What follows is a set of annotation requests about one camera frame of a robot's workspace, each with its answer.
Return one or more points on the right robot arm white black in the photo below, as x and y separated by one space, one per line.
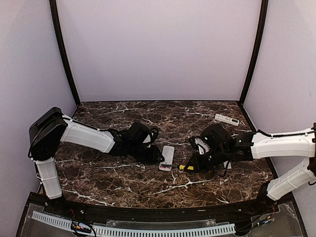
215 146

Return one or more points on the white remote control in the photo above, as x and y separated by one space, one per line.
228 120

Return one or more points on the right black frame post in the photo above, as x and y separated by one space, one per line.
255 52

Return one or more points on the black frame post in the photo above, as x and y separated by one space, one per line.
62 51
255 52

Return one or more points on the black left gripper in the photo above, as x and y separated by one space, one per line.
153 158

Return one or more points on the yellow handle screwdriver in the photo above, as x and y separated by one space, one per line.
183 167

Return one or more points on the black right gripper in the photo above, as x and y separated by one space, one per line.
198 166

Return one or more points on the white slotted cable duct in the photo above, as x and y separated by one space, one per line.
104 231

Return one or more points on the grey remote control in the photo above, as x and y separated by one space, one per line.
168 153

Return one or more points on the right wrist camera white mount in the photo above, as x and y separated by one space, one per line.
198 144

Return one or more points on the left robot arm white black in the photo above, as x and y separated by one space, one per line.
54 127

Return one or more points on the grey battery cover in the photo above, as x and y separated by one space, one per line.
227 165

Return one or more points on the left black frame post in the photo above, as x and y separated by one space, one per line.
62 51

